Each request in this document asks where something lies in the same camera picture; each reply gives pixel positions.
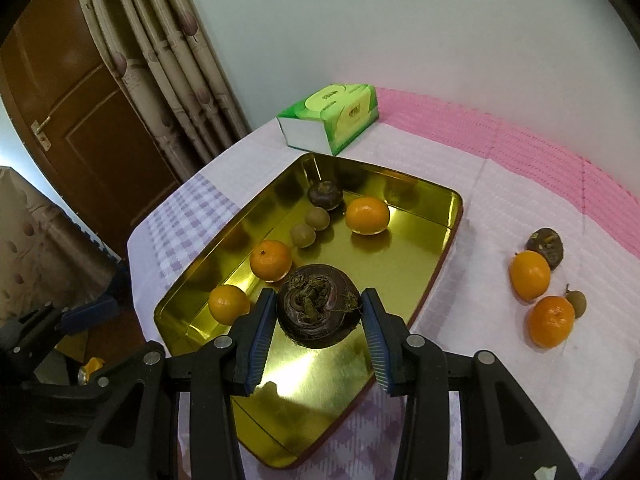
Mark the orange tangerine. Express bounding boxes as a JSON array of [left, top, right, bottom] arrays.
[[250, 240, 293, 283], [527, 296, 575, 349], [208, 285, 252, 326], [509, 250, 551, 302], [345, 197, 390, 236]]

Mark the large wrinkled passion fruit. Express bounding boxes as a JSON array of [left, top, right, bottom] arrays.
[[278, 264, 362, 349]]

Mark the brown longan fruit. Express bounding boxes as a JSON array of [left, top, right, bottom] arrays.
[[290, 223, 317, 249]]

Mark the green longan on cloth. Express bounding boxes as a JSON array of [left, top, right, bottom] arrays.
[[564, 286, 588, 318]]

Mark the white pink table cloth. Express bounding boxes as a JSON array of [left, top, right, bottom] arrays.
[[128, 90, 639, 479]]

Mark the dark passion fruit on cloth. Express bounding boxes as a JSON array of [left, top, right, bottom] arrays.
[[525, 226, 564, 270]]

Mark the beige fabric sofa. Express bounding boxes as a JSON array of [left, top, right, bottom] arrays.
[[0, 167, 116, 323]]

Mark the gold metal toffee tin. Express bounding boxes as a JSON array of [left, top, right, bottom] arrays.
[[154, 154, 463, 469]]

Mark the orange tangerine in tray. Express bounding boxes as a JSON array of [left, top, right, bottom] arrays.
[[345, 197, 390, 236]]

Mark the brown longan in tray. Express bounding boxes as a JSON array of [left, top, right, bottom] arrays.
[[305, 207, 331, 232]]

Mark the dark passion fruit in tray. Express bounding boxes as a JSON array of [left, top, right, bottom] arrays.
[[307, 180, 343, 211]]

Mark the brown wooden door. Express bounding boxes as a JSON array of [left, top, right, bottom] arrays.
[[1, 0, 178, 257]]

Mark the green tissue pack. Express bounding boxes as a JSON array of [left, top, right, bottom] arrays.
[[277, 84, 378, 156]]

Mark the beige patterned curtain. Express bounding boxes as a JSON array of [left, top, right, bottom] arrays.
[[79, 0, 248, 181]]

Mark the metal door handle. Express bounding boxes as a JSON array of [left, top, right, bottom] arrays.
[[30, 116, 52, 152]]

